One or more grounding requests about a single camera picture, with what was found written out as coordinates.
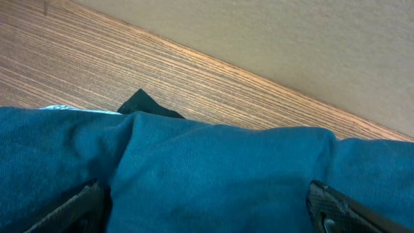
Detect folded black garment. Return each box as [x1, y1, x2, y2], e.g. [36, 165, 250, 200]
[117, 89, 184, 119]

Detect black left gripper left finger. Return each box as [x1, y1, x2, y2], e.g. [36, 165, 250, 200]
[24, 179, 112, 233]

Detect folded light blue jeans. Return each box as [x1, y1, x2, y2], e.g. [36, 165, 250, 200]
[41, 105, 120, 115]

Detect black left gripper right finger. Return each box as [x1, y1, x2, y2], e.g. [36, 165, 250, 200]
[306, 180, 413, 233]

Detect navy blue shorts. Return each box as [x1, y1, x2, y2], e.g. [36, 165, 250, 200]
[1, 107, 413, 232]

